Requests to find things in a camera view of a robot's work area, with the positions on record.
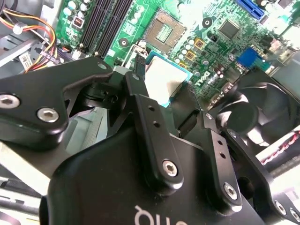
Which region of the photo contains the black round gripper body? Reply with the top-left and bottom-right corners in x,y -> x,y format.
38,126 -> 268,225

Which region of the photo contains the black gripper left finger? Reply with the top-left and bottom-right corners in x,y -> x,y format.
0,55 -> 186,196

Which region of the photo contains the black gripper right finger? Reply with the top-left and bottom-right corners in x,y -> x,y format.
171,82 -> 300,225

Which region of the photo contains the silver square CPU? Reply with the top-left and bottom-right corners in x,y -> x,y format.
144,50 -> 194,109

